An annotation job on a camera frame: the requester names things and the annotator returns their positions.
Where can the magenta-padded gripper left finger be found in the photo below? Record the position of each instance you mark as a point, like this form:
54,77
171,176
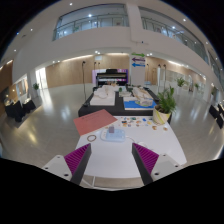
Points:
77,158

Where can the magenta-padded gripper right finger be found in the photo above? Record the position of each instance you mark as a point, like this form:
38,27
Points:
146,159

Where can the small brown cutout piece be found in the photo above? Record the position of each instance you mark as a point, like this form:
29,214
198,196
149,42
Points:
154,127
165,128

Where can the white power strip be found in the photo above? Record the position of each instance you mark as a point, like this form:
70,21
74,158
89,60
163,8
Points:
115,136

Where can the white colourful sticker sheet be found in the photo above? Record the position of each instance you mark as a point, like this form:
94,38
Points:
135,122

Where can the pink rectangular board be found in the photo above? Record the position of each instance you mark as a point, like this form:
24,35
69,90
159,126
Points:
95,121

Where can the potted plant in striped pot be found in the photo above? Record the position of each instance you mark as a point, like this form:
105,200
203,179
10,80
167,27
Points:
162,111

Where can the blue-based architectural model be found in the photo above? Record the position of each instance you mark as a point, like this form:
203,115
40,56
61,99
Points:
140,102

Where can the black display platform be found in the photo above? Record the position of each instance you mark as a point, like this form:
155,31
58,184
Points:
118,106

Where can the white architectural model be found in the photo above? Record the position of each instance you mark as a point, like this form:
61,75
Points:
103,97

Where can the group of black chairs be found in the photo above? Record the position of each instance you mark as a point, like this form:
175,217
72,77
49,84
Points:
218,115
18,110

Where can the distant green potted plant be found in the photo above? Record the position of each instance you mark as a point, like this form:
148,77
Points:
35,86
181,81

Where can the black piano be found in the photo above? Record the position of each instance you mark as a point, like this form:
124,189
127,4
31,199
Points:
111,77

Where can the colourful arrow direction sign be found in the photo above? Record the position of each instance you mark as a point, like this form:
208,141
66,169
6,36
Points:
138,60

